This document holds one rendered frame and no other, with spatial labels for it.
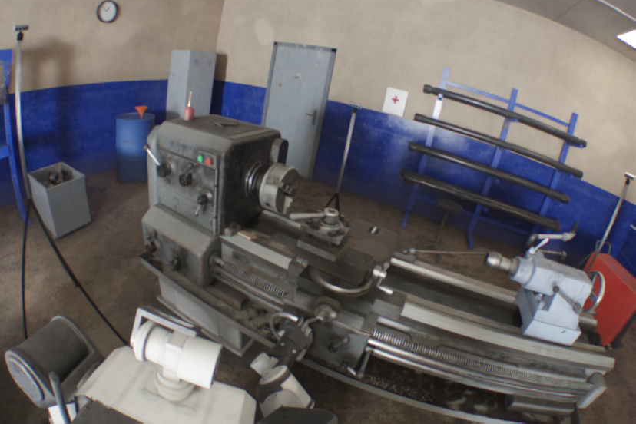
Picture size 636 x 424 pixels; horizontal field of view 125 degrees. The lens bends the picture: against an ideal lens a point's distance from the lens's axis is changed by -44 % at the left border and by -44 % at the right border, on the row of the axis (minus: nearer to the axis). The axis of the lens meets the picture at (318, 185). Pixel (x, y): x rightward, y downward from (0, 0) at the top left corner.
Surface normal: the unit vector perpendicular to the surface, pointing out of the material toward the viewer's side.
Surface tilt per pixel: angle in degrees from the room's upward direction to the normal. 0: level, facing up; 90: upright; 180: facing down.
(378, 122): 90
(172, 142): 90
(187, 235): 32
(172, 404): 19
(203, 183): 90
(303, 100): 90
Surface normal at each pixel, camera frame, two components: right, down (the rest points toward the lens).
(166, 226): -0.06, -0.63
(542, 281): -0.39, 0.20
